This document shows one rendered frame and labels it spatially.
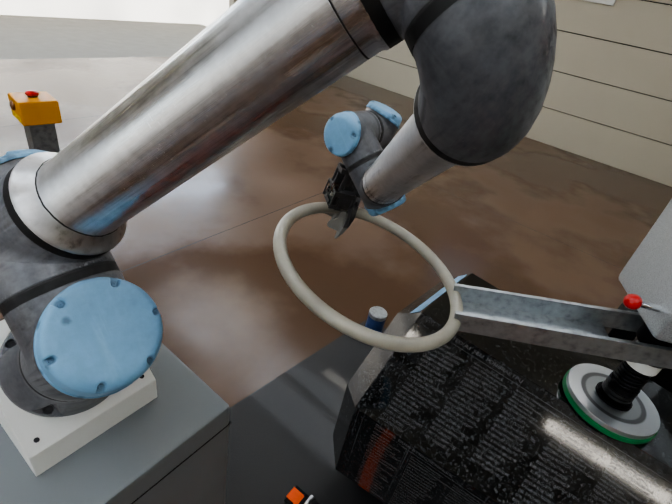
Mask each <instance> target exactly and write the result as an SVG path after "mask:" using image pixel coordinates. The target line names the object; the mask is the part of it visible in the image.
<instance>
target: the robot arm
mask: <svg viewBox="0 0 672 504"><path fill-rule="evenodd" d="M403 40H405V42H406V44H407V46H408V48H409V50H410V52H411V54H412V56H413V57H414V59H415V62H416V66H417V70H418V75H419V80H420V84H419V86H418V89H417V91H416V94H415V98H414V105H413V114H412V116H411V117H410V118H409V119H408V121H407V122H406V123H405V124H404V126H403V127H402V128H401V129H400V131H399V132H398V133H397V134H396V132H397V130H398V129H399V126H400V123H401V121H402V118H401V116H400V114H399V113H397V112H396V111H395V110H393V109H392V108H390V107H388V106H386V105H384V104H382V103H380V102H377V101H370V102H369V103H368V104H367V106H366V107H367V108H366V110H362V111H343V112H341V113H337V114H335V115H333V116H332V117H331V118H330V119H329V120H328V122H327V123H326V126H325V129H324V141H325V145H326V147H327V149H328V150H329V151H330V152H331V153H332V154H334V155H336V156H338V157H341V159H342V161H343V163H342V162H339V163H338V165H337V168H336V170H335V172H334V175H333V177H332V178H329V179H328V181H327V184H326V186H325V188H324V191H323V193H322V194H325V195H324V197H325V200H326V202H327V204H328V208H330V209H334V210H337V211H340V212H339V214H335V213H325V214H327V215H329V216H331V217H332V218H331V220H329V221H328V223H327V226H328V227H329V228H332V229H334V230H336V234H335V237H334V238H335V239H337V238H338V237H339V236H340V235H342V234H343V233H344V232H345V231H346V230H347V228H349V226H350V225H351V223H352V222H353V220H354V218H355V216H356V213H357V210H358V207H359V204H360V201H361V199H362V201H363V203H364V207H365V209H366V210H367V211H368V213H369V215H371V216H377V215H380V214H383V213H385V212H387V211H390V210H392V209H394V208H396V207H398V206H400V205H401V204H403V203H404V202H405V201H406V197H405V194H406V193H408V192H410V191H412V190H413V189H415V188H417V187H418V186H420V185H422V184H424V183H425V182H427V181H429V180H431V179H432V178H434V177H436V176H438V175H439V174H441V173H443V172H444V171H446V170H448V169H450V168H451V167H453V166H455V165H458V166H477V165H482V164H485V163H488V162H491V161H492V160H495V159H497V158H499V157H501V156H503V155H504V154H506V153H508V152H509V151H510V150H511V149H513V148H514V147H515V146H516V145H517V144H518V143H519V142H520V141H521V140H522V139H523V138H524V137H525V136H526V135H527V134H528V132H529V131H530V129H531V127H532V125H533V124H534V122H535V120H536V119H537V117H538V115H539V113H540V111H541V110H542V107H543V104H544V101H545V98H546V95H547V92H548V89H549V86H550V83H551V77H552V72H553V67H554V62H555V52H556V40H557V22H556V5H555V0H238V1H237V2H235V3H234V4H233V5H232V6H231V7H230V8H228V9H227V10H226V11H225V12H224V13H222V14H221V15H220V16H219V17H218V18H217V19H215V20H214V21H213V22H212V23H211V24H210V25H208V26H207V27H206V28H205V29H204V30H202V31H201V32H200V33H199V34H198V35H197V36H195V37H194V38H193V39H192V40H191V41H190V42H188V43H187V44H186V45H185V46H184V47H182V48H181V49H180V50H179V51H178V52H177V53H175V54H174V55H173V56H172V57H171V58H169V59H168V60H167V61H166V62H165V63H164V64H162V65H161V66H160V67H159V68H158V69H157V70H155V71H154V72H153V73H152V74H151V75H149V76H148V77H147V78H146V79H145V80H144V81H142V82H141V83H140V84H139V85H138V86H136V87H135V88H134V89H133V90H132V91H131V92H129V93H128V94H127V95H126V96H125V97H124V98H122V99H121V100H120V101H119V102H118V103H116V104H115V105H114V106H113V107H112V108H111V109H109V110H108V111H107V112H106V113H105V114H104V115H102V116H101V117H100V118H99V119H98V120H96V121H95V122H94V123H93V124H92V125H91V126H89V127H88V128H87V129H86V130H85V131H83V132H82V133H81V134H80V135H79V136H78V137H76V138H75V139H74V140H73V141H72V142H71V143H69V144H68V145H67V146H66V147H65V148H63V149H62V150H61V151H60V152H59V153H56V152H48V151H44V150H37V149H22V150H13V151H7V152H6V154H5V155H4V156H1V157H0V312H1V314H2V315H3V317H4V319H5V321H6V323H7V325H8V327H9V329H10V332H9V334H8V335H7V337H6V338H5V340H4V342H3V343H2V346H1V348H0V387H1V389H2V391H3V392H4V394H5V395H6V396H7V398H8V399H9V400H10V401H11V402H12V403H13V404H15V405H16V406H17V407H19V408H20V409H22V410H24V411H26V412H28V413H31V414H34V415H38V416H43V417H64V416H70V415H75V414H78V413H81V412H84V411H87V410H89V409H91V408H93V407H95V406H96V405H98V404H99V403H101V402H102V401H104V400H105V399H106V398H107V397H108V396H109V395H112V394H114V393H117V392H119V391H121V390H123V389H124V388H126V387H128V386H129V385H130V384H132V383H133V382H134V381H136V380H137V379H138V378H139V377H141V376H142V375H143V374H144V373H145V372H146V371H147V370H148V368H149V367H150V366H151V364H152V363H153V361H154V360H155V358H156V356H157V354H158V352H159V349H160V346H161V342H162V336H163V325H162V319H161V315H160V313H159V311H158V309H157V306H156V304H155V302H154V301H153V300H152V298H151V297H150V296H149V295H148V294H147V293H146V292H145V291H144V290H142V289H141V288H140V287H138V286H136V285H135V284H133V283H131V282H128V281H125V279H124V277H123V275H122V273H121V271H120V269H119V268H118V266H117V264H116V261H115V259H114V257H113V256H112V254H111V252H110V250H111V249H113V248H114V247H115V246H116V245H117V244H119V242H120V241H121V240H122V238H123V236H124V234H125V231H126V226H127V221H128V220H129V219H131V218H132V217H134V216H135V215H137V214H138V213H140V212H141V211H143V210H144V209H146V208H147V207H149V206H150V205H152V204H153V203H155V202H156V201H158V200H159V199H161V198H162V197H164V196H165V195H167V194H168V193H170V192H171V191H173V190H174V189H176V188H177V187H179V186H180V185H182V184H183V183H185V182H186V181H188V180H189V179H191V178H192V177H194V176H195V175H197V174H198V173H200V172H201V171H203V170H204V169H206V168H207V167H209V166H210V165H212V164H213V163H215V162H216V161H218V160H219V159H221V158H222V157H224V156H225V155H227V154H228V153H230V152H231V151H233V150H234V149H236V148H237V147H239V146H240V145H242V144H243V143H245V142H246V141H248V140H249V139H251V138H252V137H254V136H255V135H257V134H258V133H260V132H261V131H263V130H264V129H266V128H267V127H269V126H270V125H272V124H273V123H275V122H276V121H278V120H279V119H281V118H282V117H284V116H285V115H287V114H288V113H290V112H291V111H293V110H294V109H296V108H297V107H299V106H300V105H302V104H303V103H305V102H306V101H307V100H309V99H310V98H312V97H313V96H315V95H316V94H318V93H319V92H321V91H322V90H324V89H325V88H327V87H328V86H330V85H331V84H333V83H334V82H336V81H337V80H339V79H340V78H342V77H343V76H345V75H346V74H348V73H349V72H351V71H352V70H354V69H355V68H357V67H358V66H360V65H361V64H363V63H364V62H366V61H367V60H369V59H370V58H372V57H373V56H375V55H376V54H378V53H379V52H381V51H384V50H389V49H391V48H392V47H394V46H395V45H397V44H398V43H400V42H401V41H403ZM395 134H396V136H395ZM394 136H395V137H394ZM328 183H329V185H328ZM327 185H328V186H327ZM326 188H327V189H326ZM341 210H343V211H341ZM344 210H348V211H347V212H346V211H344Z"/></svg>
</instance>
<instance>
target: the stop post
mask: <svg viewBox="0 0 672 504"><path fill-rule="evenodd" d="M7 95H8V99H9V102H10V101H11V100H12V101H13V102H14V104H15V108H16V110H12V109H11V111H12V115H13V116H14V117H15V118H16V119H17V120H18V121H19V122H20V123H21V124H22V125H23V126H24V130H25V134H26V139H27V143H28V147H29V149H37V150H44V151H48V152H56V153H59V152H60V147H59V143H58V138H57V133H56V128H55V123H62V118H61V113H60V108H59V103H58V101H57V100H56V99H55V98H54V97H52V96H51V95H50V94H49V93H47V92H46V91H40V92H39V95H38V96H27V95H26V94H25V92H14V93H8V94H7Z"/></svg>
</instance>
